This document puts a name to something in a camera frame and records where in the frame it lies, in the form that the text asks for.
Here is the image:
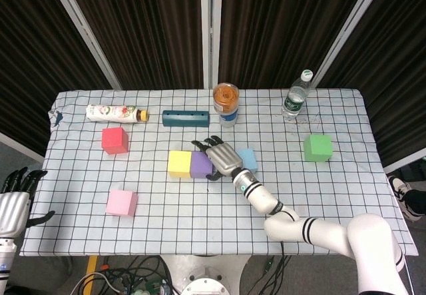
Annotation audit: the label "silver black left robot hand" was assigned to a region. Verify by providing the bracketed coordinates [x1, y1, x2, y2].
[0, 166, 56, 239]

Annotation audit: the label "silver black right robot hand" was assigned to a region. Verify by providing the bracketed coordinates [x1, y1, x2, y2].
[190, 135, 244, 181]

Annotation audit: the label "purple foam cube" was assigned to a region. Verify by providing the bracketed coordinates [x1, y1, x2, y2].
[190, 151, 216, 179]

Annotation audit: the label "light blue foam cube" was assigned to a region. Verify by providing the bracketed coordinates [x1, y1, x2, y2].
[236, 148, 260, 172]

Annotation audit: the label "green foam cube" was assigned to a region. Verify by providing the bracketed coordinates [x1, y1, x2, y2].
[304, 134, 333, 162]

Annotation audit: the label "pink foam cube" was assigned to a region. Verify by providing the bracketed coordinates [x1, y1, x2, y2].
[105, 189, 139, 218]

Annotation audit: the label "red foam cube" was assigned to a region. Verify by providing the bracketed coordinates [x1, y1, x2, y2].
[101, 127, 130, 155]

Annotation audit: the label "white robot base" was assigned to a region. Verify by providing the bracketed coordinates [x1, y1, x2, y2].
[159, 254, 250, 295]

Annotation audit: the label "yellow foam cube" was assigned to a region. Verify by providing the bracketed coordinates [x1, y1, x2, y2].
[167, 150, 193, 178]

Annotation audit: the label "teal half-round block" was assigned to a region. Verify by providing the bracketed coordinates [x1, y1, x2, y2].
[162, 109, 210, 129]

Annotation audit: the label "clear jar of rubber bands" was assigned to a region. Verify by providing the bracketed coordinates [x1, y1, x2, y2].
[212, 82, 240, 115]

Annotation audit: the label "white black-checked tablecloth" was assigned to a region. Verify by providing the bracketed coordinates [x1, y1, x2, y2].
[19, 88, 419, 258]

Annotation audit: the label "clear green-label water bottle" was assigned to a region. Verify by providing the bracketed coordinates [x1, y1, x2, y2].
[281, 69, 315, 120]

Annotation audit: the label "white yellow-capped drink bottle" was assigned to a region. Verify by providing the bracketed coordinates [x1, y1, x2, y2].
[85, 104, 149, 123]

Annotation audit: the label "dark pleated partition panel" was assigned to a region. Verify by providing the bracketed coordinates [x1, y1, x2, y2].
[0, 0, 112, 156]
[218, 0, 370, 89]
[319, 0, 426, 168]
[65, 0, 204, 89]

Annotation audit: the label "white black sneaker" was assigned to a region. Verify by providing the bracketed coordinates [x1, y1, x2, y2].
[387, 174, 426, 222]

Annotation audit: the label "white floor cable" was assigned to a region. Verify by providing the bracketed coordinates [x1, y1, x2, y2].
[69, 271, 117, 295]

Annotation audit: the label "black cables with green plug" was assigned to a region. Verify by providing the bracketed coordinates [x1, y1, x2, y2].
[248, 254, 294, 295]

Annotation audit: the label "white partition frame post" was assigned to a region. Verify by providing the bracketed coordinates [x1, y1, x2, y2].
[199, 0, 223, 89]
[311, 0, 390, 89]
[45, 0, 122, 90]

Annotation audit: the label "black floor cable tangle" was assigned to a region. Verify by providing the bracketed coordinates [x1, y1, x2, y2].
[99, 254, 177, 295]

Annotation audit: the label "white partition base rail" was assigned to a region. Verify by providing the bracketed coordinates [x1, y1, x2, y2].
[382, 156, 426, 174]

